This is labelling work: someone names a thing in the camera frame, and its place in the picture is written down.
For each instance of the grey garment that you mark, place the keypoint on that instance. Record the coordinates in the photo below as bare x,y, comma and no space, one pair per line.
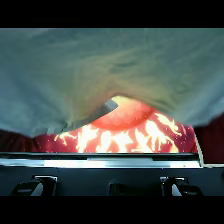
100,66

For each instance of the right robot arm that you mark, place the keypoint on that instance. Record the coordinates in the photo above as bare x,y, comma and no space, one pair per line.
185,188

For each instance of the silver frame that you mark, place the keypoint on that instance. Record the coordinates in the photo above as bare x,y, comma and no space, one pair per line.
100,163

